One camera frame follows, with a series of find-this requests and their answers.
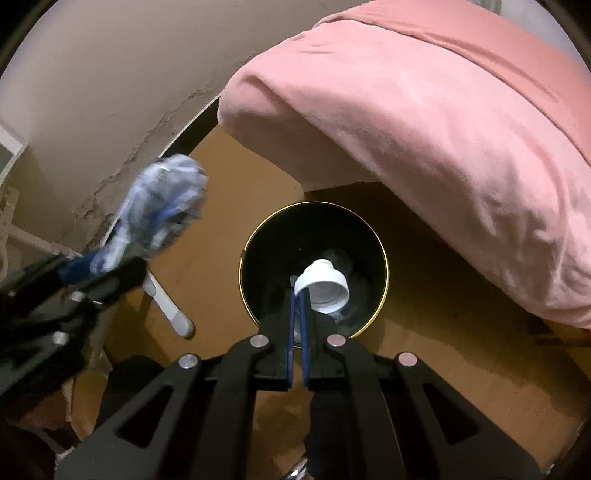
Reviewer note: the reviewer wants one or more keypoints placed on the white desk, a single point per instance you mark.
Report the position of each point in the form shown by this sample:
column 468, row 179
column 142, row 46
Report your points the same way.
column 178, row 318

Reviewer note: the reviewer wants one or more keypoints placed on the black bin with gold rim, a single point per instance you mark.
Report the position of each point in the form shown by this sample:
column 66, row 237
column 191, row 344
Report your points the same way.
column 277, row 240

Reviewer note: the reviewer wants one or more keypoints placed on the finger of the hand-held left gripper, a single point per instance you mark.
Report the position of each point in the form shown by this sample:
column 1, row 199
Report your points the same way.
column 76, row 270
column 46, row 350

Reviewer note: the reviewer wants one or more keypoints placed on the white plastic cup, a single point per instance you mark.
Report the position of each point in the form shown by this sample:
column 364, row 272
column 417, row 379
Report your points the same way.
column 323, row 277

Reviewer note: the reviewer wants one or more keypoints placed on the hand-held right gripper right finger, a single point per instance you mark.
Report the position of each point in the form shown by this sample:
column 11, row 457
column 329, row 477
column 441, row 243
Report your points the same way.
column 303, row 332

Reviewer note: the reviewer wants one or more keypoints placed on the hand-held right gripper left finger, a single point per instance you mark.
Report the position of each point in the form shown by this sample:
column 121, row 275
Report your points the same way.
column 290, row 344

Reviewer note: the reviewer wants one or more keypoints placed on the pink blanket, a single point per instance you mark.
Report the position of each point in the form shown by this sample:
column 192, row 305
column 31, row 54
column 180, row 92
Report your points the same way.
column 415, row 120

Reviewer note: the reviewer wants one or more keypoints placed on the blue white wrapper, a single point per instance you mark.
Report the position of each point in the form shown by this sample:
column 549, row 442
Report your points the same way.
column 161, row 203

